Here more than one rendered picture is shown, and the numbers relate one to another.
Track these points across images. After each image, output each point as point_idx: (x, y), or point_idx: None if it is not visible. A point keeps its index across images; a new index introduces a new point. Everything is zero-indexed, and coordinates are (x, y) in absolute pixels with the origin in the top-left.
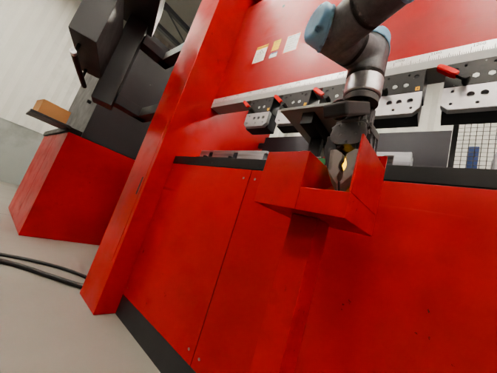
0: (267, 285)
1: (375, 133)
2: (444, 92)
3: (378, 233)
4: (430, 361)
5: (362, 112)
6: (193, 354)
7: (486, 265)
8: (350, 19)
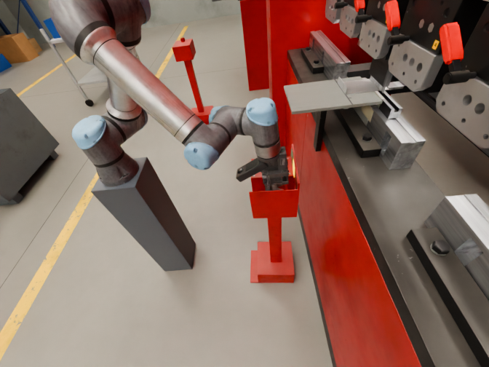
0: (309, 192)
1: (278, 175)
2: None
3: (332, 207)
4: (332, 269)
5: (255, 173)
6: (298, 199)
7: (349, 261)
8: None
